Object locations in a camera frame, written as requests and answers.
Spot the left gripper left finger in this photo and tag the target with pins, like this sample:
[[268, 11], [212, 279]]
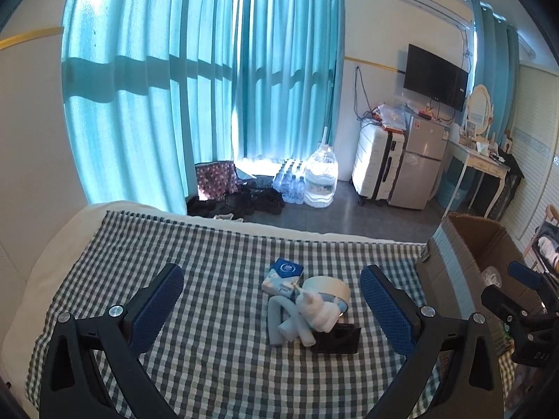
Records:
[[72, 385]]

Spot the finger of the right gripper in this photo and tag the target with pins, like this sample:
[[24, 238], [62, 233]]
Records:
[[544, 284], [501, 305]]

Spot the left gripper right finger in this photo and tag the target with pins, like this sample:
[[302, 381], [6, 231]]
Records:
[[471, 385]]

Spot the clear plastic bottle red label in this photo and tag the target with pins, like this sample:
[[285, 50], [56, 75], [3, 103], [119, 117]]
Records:
[[491, 277]]

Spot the black wallet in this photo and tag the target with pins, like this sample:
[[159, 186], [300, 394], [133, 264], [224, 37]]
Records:
[[343, 339]]

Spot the white tape roll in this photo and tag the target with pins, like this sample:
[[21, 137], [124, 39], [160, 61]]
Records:
[[330, 289]]

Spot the white bunny plush toy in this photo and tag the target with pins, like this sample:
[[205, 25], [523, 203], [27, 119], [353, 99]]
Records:
[[321, 315]]

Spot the wooden chair with clothes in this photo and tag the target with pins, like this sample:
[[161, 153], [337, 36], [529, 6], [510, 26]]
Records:
[[543, 244]]

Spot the brown cardboard box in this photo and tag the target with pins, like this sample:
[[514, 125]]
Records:
[[451, 265]]

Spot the teal laundry basket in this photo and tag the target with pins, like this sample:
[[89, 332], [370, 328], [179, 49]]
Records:
[[446, 195]]

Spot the white louvered wardrobe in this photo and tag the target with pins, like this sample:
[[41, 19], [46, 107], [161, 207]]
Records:
[[534, 131]]

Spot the blue white small packet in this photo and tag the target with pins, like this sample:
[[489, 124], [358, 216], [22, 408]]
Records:
[[282, 278]]

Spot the silver mini fridge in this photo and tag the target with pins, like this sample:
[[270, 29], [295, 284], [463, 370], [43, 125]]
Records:
[[425, 145]]

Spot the oval vanity mirror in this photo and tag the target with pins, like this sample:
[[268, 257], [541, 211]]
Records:
[[479, 112]]

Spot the large water jug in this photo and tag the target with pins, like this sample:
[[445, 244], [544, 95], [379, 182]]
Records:
[[321, 176]]

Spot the white suitcase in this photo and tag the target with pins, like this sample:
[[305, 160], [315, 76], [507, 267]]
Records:
[[376, 162]]

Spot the pack of water bottles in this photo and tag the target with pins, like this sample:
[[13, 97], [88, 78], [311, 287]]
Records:
[[289, 181]]

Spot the plastic bag on suitcase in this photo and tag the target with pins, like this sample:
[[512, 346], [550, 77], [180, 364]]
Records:
[[391, 119]]

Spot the black clothes pile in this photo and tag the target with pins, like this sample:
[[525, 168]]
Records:
[[240, 204]]

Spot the teal corner curtain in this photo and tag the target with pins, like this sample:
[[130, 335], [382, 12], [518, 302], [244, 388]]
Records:
[[497, 63]]

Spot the purple patterned bag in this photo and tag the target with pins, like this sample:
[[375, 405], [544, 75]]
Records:
[[216, 179]]

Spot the large teal window curtain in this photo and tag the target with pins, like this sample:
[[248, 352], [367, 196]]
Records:
[[152, 88]]

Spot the black wall television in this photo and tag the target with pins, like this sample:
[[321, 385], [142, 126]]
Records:
[[432, 76]]

